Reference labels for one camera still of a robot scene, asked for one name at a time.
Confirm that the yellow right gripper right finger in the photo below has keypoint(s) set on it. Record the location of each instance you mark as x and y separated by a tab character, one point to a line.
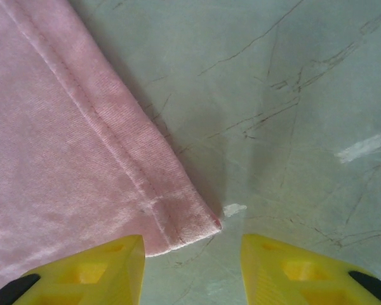
298	273

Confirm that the pink t-shirt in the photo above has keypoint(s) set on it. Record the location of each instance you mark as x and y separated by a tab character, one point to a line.
66	143

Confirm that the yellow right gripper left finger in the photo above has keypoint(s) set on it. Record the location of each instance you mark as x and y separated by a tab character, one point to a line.
92	276

